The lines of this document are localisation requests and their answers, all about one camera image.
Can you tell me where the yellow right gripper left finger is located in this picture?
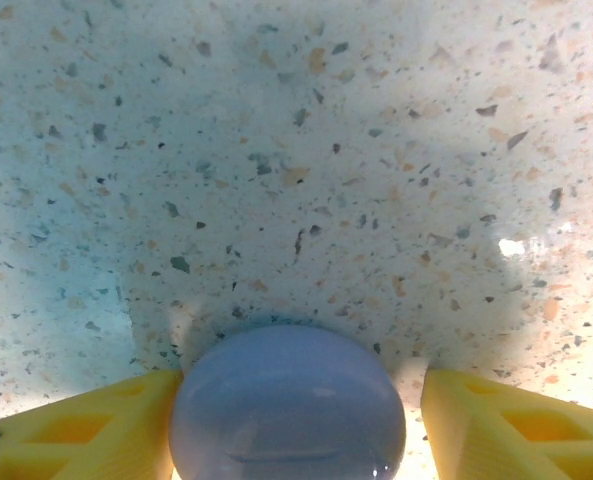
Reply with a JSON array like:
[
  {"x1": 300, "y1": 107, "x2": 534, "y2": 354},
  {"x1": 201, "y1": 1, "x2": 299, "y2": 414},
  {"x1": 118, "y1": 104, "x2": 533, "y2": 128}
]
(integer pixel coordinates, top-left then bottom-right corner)
[{"x1": 0, "y1": 368, "x2": 185, "y2": 480}]

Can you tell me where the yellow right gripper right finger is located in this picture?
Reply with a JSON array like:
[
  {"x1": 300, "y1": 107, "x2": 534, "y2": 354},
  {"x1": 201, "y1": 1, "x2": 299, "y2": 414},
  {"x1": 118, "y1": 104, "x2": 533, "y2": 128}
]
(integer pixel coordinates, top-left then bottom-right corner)
[{"x1": 419, "y1": 367, "x2": 593, "y2": 480}]

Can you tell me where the purple earbud charging case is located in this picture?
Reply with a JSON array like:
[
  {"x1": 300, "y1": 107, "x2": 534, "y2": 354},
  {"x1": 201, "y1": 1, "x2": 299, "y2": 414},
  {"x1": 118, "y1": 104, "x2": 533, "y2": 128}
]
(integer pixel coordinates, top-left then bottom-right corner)
[{"x1": 168, "y1": 323, "x2": 407, "y2": 480}]

